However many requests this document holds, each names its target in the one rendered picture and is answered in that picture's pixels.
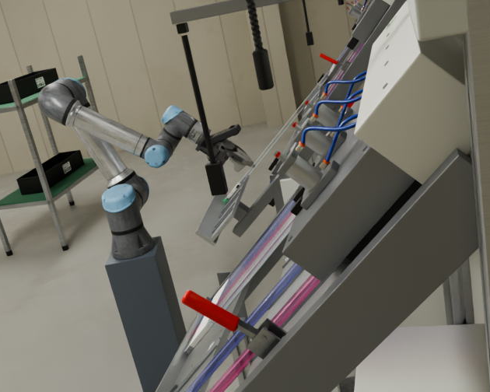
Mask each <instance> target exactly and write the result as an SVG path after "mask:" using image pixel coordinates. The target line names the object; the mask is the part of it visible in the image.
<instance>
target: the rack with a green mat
mask: <svg viewBox="0 0 490 392"><path fill-rule="evenodd" d="M77 58H78V61H79V66H80V68H81V72H82V77H81V78H76V80H77V81H79V82H80V83H85V85H86V90H87V93H88V96H89V101H90V103H91V107H92V109H93V111H95V112H97V113H99V111H98V109H97V105H96V101H95V98H94V95H93V90H92V87H91V84H90V81H89V76H88V73H87V70H86V65H85V62H84V59H83V56H82V55H80V56H77ZM26 69H27V71H28V74H29V73H31V72H33V68H32V65H27V67H26ZM8 84H9V88H10V90H11V93H12V97H13V99H14V102H13V103H5V104H0V114H1V113H6V112H11V111H16V110H17V112H18V115H19V119H20V121H21V124H22V126H23V130H24V133H25V136H26V140H27V142H28V146H29V148H30V152H31V155H32V157H33V161H34V164H35V167H36V169H37V173H38V176H39V178H40V182H41V185H42V188H43V191H44V192H43V193H36V194H25V195H22V194H21V192H20V189H19V188H18V189H17V190H15V191H13V192H12V193H11V194H9V195H7V196H6V197H4V198H3V199H1V200H0V210H4V209H11V208H23V207H30V206H37V205H48V207H49V209H50V212H51V216H52V219H53V221H54V225H55V228H56V230H57V234H58V238H59V240H60V243H61V247H62V250H63V251H65V250H68V249H69V248H68V244H67V240H66V238H65V234H64V231H63V229H62V226H61V222H60V219H59V217H58V212H57V209H56V207H55V204H54V202H55V201H57V200H58V199H59V198H60V197H61V196H63V195H64V194H67V198H68V202H69V204H70V206H72V205H74V204H75V202H74V200H73V197H72V193H71V189H72V188H73V187H75V186H76V185H77V184H79V183H80V182H82V181H83V180H85V179H86V178H87V177H88V176H89V175H91V174H92V173H94V172H95V171H96V170H98V169H99V167H98V166H97V164H96V163H95V161H94V160H93V158H88V159H83V162H84V165H83V166H81V167H79V168H78V169H77V170H76V171H74V172H73V173H71V174H70V175H68V176H67V177H66V178H64V179H63V180H61V181H60V182H58V183H57V184H55V185H54V186H53V187H51V188H49V185H48V182H47V178H46V176H45V173H44V169H43V167H42V164H41V161H40V157H39V154H38V151H37V147H36V145H35V142H34V140H33V135H32V132H31V130H30V126H29V123H28V120H27V118H26V114H25V111H24V108H26V107H29V106H31V105H34V104H35V103H38V96H39V94H40V92H38V93H35V94H33V95H31V96H28V97H26V98H24V99H20V96H19V92H18V89H17V87H16V82H15V79H10V80H8ZM39 108H40V107H39ZM40 113H41V116H42V118H43V121H44V126H45V128H46V131H47V135H48V138H49V141H50V144H51V148H52V150H53V153H54V156H56V155H57V154H58V153H59V152H58V148H57V145H56V142H55V140H54V136H53V132H52V130H51V126H50V122H49V120H48V117H47V116H46V115H45V114H44V113H43V112H42V111H41V109H40ZM0 238H1V241H2V244H3V247H4V249H5V252H6V255H7V256H11V255H13V253H12V249H11V247H10V244H9V241H8V238H7V236H6V234H5V230H4V227H3V225H2V221H1V219H0Z"/></svg>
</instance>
